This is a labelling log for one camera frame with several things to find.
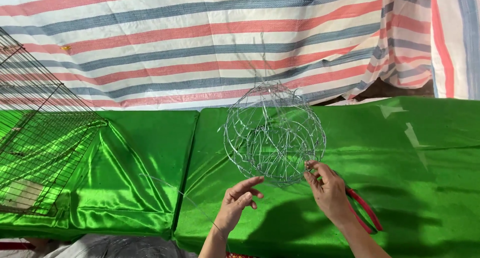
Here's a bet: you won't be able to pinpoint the thin loose silver wire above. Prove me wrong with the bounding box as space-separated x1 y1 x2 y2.
139 173 231 253

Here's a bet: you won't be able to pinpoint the person's left hand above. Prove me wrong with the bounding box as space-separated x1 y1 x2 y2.
214 176 265 235

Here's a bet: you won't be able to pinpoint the striped red blue tarpaulin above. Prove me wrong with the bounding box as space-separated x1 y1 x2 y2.
0 0 480 112

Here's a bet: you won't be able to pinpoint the person's right hand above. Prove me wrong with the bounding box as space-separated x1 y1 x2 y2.
303 160 354 225

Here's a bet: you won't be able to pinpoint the black wire mesh cage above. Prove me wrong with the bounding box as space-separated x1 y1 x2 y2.
0 27 109 217

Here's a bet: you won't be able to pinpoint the green satin cloth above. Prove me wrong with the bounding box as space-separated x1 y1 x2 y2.
0 109 200 240
173 96 480 258

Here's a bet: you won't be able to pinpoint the silver wire ball frame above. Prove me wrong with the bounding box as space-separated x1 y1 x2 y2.
218 32 327 187

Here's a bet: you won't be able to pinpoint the red handled pliers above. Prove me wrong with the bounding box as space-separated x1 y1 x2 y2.
334 171 383 235

